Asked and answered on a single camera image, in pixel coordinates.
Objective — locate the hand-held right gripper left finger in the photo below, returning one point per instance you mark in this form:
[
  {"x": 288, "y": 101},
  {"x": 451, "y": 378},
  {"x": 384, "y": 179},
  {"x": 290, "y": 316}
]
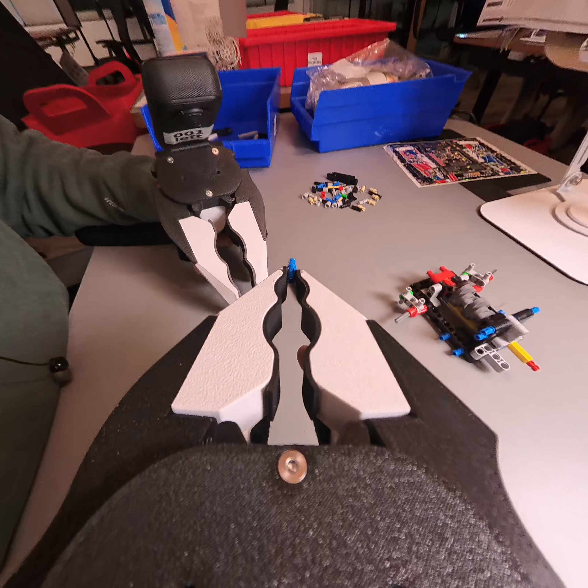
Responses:
[{"x": 225, "y": 363}]

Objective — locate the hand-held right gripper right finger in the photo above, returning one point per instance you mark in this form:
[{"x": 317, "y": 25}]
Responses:
[{"x": 353, "y": 367}]

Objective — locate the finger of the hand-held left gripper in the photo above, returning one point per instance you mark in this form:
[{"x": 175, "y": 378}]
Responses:
[
  {"x": 252, "y": 239},
  {"x": 202, "y": 248}
]

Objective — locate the blue lego pin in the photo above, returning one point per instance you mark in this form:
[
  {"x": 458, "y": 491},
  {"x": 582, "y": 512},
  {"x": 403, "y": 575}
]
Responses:
[{"x": 291, "y": 268}]

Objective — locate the pile of small lego pieces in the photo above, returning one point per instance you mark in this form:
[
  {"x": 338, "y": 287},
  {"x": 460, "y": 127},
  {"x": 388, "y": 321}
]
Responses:
[{"x": 342, "y": 195}]

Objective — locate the long black lego piece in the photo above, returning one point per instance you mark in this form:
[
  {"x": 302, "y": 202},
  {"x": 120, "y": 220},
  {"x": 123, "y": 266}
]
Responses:
[{"x": 342, "y": 177}]

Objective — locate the lego car chassis assembly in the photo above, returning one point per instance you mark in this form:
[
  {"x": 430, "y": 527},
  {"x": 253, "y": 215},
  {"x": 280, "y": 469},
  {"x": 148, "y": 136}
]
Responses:
[{"x": 464, "y": 312}]

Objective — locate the colourful lego instruction booklet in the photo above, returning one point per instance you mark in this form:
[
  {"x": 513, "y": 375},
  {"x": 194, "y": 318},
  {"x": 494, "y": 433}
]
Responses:
[{"x": 459, "y": 160}]

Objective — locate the person's left hand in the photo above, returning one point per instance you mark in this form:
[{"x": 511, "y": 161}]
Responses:
[{"x": 223, "y": 236}]

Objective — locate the narrow blue storage bin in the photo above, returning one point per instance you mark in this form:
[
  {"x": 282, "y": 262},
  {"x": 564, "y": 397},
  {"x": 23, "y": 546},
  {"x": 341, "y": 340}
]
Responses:
[{"x": 248, "y": 92}]

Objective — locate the blue and orange box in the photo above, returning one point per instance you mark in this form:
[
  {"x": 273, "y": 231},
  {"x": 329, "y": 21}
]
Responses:
[{"x": 170, "y": 27}]

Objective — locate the yellow flat item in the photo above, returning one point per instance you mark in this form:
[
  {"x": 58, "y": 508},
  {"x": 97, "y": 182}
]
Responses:
[{"x": 275, "y": 20}]

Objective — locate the wide blue storage bin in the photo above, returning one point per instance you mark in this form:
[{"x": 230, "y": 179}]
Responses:
[{"x": 381, "y": 119}]

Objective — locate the red storage bin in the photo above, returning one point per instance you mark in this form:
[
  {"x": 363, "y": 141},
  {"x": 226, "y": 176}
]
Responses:
[{"x": 321, "y": 46}]

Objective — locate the black panel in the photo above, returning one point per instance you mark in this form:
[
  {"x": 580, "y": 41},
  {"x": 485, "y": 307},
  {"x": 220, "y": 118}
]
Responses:
[{"x": 23, "y": 82}]

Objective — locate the clear bag of parts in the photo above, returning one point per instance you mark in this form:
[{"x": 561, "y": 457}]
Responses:
[{"x": 358, "y": 69}]

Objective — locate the white monitor stand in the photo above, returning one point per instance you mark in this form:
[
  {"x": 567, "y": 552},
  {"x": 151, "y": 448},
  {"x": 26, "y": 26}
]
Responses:
[{"x": 528, "y": 220}]

